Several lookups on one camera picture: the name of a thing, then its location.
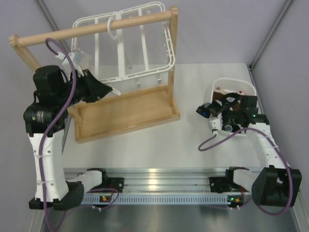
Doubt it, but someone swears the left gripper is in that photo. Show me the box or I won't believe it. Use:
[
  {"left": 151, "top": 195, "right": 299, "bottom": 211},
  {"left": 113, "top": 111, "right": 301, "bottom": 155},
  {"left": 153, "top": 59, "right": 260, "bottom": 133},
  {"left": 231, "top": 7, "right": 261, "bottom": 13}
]
[{"left": 56, "top": 68, "right": 112, "bottom": 107}]

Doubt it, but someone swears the black blue sports sock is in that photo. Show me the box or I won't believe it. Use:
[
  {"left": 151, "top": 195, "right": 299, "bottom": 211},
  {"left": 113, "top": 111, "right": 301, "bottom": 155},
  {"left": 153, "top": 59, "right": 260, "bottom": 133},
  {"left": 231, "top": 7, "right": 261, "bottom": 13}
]
[{"left": 196, "top": 97, "right": 240, "bottom": 118}]

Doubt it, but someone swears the white plastic clip hanger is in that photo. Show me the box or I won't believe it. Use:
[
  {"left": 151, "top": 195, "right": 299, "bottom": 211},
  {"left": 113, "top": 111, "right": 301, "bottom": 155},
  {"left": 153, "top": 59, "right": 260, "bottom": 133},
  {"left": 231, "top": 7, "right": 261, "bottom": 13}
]
[{"left": 71, "top": 1, "right": 178, "bottom": 95}]

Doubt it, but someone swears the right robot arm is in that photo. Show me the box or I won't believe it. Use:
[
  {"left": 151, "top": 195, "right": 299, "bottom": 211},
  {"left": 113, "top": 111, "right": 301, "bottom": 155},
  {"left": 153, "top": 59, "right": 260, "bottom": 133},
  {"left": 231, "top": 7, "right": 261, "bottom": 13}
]
[{"left": 217, "top": 93, "right": 302, "bottom": 207}]

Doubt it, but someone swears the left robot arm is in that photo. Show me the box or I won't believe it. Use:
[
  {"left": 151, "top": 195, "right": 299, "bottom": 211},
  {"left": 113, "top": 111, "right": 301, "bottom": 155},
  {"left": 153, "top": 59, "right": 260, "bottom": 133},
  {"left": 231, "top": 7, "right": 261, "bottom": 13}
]
[{"left": 23, "top": 65, "right": 112, "bottom": 211}]

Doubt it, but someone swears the wooden hanger rack stand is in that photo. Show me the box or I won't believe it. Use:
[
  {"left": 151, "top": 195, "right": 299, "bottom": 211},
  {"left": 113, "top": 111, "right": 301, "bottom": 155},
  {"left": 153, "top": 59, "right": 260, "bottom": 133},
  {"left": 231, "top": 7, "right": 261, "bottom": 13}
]
[{"left": 8, "top": 6, "right": 181, "bottom": 145}]

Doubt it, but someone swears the beige brown sock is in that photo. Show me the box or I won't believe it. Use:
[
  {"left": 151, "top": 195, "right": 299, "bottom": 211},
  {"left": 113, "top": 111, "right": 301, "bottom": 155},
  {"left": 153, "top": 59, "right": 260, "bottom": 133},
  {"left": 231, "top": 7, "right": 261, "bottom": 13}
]
[{"left": 212, "top": 87, "right": 228, "bottom": 101}]

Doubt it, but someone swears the white perforated sock basket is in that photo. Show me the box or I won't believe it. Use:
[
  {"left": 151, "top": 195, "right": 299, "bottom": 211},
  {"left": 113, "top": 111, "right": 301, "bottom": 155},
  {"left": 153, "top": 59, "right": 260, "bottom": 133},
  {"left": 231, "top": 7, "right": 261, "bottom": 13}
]
[{"left": 210, "top": 77, "right": 258, "bottom": 136}]

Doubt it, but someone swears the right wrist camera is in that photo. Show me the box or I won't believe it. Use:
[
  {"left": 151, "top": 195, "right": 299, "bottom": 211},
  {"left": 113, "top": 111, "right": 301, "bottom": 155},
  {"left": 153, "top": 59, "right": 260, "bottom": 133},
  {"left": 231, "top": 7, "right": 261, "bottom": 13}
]
[{"left": 208, "top": 114, "right": 223, "bottom": 134}]

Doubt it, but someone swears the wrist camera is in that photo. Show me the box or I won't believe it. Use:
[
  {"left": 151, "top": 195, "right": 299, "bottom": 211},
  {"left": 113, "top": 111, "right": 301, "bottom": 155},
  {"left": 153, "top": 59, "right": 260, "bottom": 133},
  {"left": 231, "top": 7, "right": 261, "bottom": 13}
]
[
  {"left": 56, "top": 49, "right": 92, "bottom": 73},
  {"left": 208, "top": 114, "right": 223, "bottom": 134}
]

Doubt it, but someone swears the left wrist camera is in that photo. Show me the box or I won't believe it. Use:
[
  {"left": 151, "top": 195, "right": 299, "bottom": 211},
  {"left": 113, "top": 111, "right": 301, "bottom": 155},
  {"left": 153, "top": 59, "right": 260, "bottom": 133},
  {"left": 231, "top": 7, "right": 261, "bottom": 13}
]
[{"left": 56, "top": 49, "right": 92, "bottom": 73}]

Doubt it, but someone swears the aluminium mounting rail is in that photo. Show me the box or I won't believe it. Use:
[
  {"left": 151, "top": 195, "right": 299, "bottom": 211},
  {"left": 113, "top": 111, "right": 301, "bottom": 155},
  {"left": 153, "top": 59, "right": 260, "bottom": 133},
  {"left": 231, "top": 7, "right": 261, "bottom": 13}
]
[{"left": 63, "top": 167, "right": 301, "bottom": 196}]

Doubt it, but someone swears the white slotted cable duct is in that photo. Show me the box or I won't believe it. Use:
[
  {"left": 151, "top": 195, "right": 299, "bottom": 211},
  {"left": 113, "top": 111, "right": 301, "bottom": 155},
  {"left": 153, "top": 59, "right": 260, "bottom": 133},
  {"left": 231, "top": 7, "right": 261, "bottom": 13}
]
[{"left": 81, "top": 194, "right": 243, "bottom": 206}]

